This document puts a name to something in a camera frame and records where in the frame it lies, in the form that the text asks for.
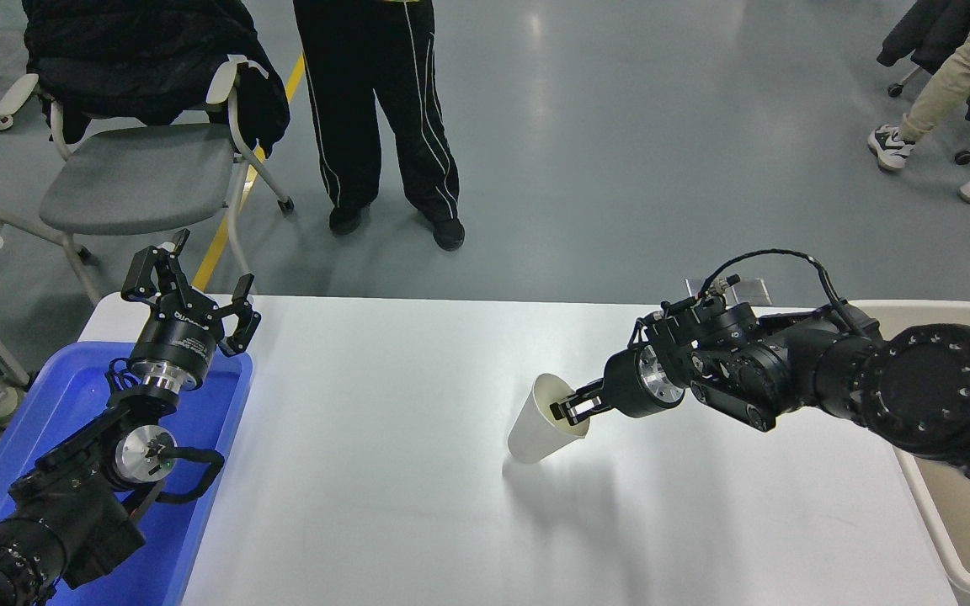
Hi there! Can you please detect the blue plastic tray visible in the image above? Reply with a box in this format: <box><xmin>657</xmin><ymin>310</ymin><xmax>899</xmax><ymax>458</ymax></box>
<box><xmin>0</xmin><ymin>341</ymin><xmax>254</xmax><ymax>606</ymax></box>

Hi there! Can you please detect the white paper cup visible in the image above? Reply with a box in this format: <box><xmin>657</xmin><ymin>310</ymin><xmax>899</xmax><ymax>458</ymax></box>
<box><xmin>508</xmin><ymin>373</ymin><xmax>591</xmax><ymax>465</ymax></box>

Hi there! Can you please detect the large pale dustbin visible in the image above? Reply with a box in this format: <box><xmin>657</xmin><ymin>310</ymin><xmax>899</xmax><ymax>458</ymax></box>
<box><xmin>851</xmin><ymin>300</ymin><xmax>970</xmax><ymax>606</ymax></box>

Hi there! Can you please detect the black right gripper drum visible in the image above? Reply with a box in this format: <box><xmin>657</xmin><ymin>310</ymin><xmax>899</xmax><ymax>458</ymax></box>
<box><xmin>604</xmin><ymin>345</ymin><xmax>664</xmax><ymax>419</ymax></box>

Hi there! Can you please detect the wheeled office chair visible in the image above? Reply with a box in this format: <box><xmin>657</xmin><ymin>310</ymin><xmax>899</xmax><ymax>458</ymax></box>
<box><xmin>887</xmin><ymin>66</ymin><xmax>970</xmax><ymax>166</ymax></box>

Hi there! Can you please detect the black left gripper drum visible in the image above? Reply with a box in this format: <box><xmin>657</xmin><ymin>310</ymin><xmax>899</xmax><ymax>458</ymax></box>
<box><xmin>130</xmin><ymin>296</ymin><xmax>222</xmax><ymax>381</ymax></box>

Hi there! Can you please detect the dark hanging coat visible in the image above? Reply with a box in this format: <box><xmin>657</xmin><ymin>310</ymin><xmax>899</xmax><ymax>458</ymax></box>
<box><xmin>877</xmin><ymin>0</ymin><xmax>970</xmax><ymax>125</ymax></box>

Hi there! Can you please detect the black padded jacket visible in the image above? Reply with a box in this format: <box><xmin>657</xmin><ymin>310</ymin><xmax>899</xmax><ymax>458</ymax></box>
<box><xmin>22</xmin><ymin>0</ymin><xmax>292</xmax><ymax>159</ymax></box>

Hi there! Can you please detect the grey seat chair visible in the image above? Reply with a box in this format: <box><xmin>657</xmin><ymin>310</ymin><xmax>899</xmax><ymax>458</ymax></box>
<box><xmin>0</xmin><ymin>55</ymin><xmax>296</xmax><ymax>306</ymax></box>

